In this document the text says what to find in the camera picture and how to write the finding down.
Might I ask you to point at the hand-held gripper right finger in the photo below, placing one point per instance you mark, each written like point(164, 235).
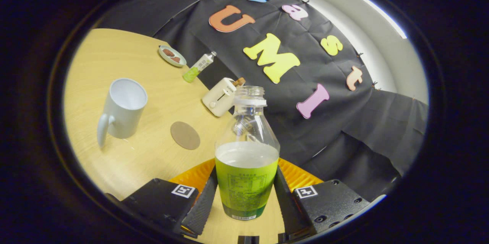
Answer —
point(286, 206)

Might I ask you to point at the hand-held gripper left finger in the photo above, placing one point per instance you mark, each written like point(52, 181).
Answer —
point(202, 206)

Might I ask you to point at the green label juice bottle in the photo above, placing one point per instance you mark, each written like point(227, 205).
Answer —
point(246, 183)

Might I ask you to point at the brown round coaster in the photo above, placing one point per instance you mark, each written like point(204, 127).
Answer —
point(185, 135)

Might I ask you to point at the white cup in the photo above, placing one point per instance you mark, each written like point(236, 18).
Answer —
point(122, 122)

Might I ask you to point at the slim white label drink bottle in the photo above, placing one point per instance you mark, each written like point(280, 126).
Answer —
point(198, 66)

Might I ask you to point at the wooden table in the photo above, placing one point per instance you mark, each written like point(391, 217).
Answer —
point(153, 160)

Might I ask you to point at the black backdrop cloth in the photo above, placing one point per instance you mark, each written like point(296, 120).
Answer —
point(336, 129)

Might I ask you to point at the white toaster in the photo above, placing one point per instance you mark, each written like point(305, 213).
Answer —
point(217, 99)

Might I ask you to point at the brown bread slice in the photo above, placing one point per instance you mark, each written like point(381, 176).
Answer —
point(239, 81)

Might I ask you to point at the pale green plate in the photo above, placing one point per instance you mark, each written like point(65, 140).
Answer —
point(182, 61)

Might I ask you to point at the brown food piece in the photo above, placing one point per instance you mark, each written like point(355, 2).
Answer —
point(175, 59)
point(168, 52)

